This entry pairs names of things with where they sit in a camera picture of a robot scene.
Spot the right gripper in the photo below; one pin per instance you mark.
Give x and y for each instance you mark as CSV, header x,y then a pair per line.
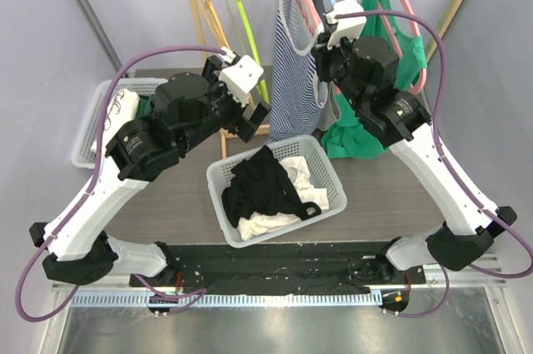
x,y
325,61

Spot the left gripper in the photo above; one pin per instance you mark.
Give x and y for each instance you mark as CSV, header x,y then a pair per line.
x,y
244,127

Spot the striped blue white tank top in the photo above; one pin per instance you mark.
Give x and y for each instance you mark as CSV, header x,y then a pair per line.
x,y
294,107

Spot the grey tank top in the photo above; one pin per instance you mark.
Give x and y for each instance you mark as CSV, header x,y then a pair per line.
x,y
330,112

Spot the black tank top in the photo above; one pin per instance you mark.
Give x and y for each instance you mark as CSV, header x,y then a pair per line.
x,y
252,178

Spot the yellow plastic hanger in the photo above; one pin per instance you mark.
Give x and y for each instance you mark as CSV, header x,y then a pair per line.
x,y
213,22

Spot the lime green hanger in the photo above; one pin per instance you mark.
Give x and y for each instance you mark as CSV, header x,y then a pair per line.
x,y
247,29

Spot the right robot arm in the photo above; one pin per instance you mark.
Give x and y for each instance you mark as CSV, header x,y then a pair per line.
x,y
471,223

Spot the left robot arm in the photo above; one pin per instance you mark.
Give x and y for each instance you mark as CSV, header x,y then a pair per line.
x,y
186,111

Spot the green tank top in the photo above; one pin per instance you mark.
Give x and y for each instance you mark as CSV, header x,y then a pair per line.
x,y
389,68

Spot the white centre laundry basket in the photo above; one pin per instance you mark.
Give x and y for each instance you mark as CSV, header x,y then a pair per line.
x,y
322,175

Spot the white laundry basket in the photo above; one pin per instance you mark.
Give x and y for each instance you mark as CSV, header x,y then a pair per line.
x,y
322,175
82,155

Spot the green cloth in basket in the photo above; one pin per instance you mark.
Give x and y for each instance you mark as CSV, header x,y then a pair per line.
x,y
144,106

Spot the white cloth in left basket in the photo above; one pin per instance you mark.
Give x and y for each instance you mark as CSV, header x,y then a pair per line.
x,y
121,109

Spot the white left laundry basket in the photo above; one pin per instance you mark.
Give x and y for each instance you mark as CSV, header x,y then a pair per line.
x,y
82,155

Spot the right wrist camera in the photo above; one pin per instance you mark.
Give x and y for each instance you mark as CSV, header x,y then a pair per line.
x,y
350,27

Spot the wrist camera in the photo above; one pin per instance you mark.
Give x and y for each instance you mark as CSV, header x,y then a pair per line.
x,y
240,76
350,27

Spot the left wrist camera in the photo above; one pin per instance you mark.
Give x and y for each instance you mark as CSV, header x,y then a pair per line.
x,y
240,76

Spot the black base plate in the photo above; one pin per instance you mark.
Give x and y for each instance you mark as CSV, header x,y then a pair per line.
x,y
280,269

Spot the slotted cable duct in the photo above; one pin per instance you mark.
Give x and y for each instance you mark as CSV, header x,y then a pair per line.
x,y
148,299

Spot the grey corner frame post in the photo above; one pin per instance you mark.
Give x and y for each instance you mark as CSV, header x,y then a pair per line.
x,y
99,33

